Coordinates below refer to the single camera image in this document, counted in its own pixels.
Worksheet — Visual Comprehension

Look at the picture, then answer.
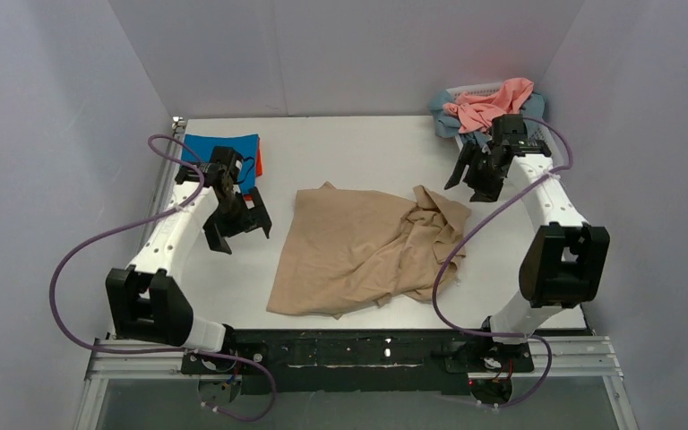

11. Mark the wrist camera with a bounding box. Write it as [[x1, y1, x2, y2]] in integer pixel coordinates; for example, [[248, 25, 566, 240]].
[[183, 146, 247, 188], [487, 114, 552, 162]]

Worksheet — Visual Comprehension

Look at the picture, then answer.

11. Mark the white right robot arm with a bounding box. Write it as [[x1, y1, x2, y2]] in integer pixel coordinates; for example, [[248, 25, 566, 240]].
[[447, 139, 610, 345]]

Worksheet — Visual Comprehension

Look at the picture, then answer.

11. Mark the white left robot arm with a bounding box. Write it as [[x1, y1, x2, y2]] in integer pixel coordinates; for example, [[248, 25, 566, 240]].
[[105, 179, 272, 352]]

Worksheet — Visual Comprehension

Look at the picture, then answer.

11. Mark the pink t shirt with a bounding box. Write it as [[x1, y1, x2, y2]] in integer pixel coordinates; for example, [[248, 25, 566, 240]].
[[443, 78, 534, 133]]

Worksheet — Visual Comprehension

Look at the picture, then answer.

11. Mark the aluminium frame rail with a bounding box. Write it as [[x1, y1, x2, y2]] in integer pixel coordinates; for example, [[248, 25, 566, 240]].
[[76, 116, 639, 429]]

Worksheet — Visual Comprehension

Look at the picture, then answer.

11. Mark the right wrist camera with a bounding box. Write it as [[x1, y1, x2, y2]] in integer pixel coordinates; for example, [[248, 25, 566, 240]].
[[487, 114, 552, 162]]

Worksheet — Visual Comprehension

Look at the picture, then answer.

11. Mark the white plastic basket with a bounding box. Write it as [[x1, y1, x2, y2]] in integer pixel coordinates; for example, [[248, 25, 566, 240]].
[[447, 82, 563, 161]]

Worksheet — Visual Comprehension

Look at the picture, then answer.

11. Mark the folded orange t shirt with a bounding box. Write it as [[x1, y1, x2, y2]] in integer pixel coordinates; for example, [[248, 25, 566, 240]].
[[240, 148, 263, 201]]

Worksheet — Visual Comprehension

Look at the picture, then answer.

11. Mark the folded blue t shirt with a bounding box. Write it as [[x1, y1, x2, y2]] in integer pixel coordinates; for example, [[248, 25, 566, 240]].
[[181, 134, 262, 200]]

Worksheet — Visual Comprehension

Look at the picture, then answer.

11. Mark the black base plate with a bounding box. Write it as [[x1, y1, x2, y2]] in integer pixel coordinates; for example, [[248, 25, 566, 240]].
[[180, 329, 535, 397]]

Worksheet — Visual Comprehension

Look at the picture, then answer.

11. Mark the grey blue t shirt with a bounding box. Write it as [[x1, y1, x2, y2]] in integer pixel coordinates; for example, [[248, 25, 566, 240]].
[[428, 90, 546, 146]]

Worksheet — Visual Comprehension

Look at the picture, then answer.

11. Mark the beige t shirt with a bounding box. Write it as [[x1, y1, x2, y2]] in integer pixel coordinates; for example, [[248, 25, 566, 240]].
[[266, 182, 471, 318]]

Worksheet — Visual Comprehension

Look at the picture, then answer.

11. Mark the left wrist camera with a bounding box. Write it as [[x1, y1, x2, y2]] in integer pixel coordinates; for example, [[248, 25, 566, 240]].
[[183, 146, 247, 188]]

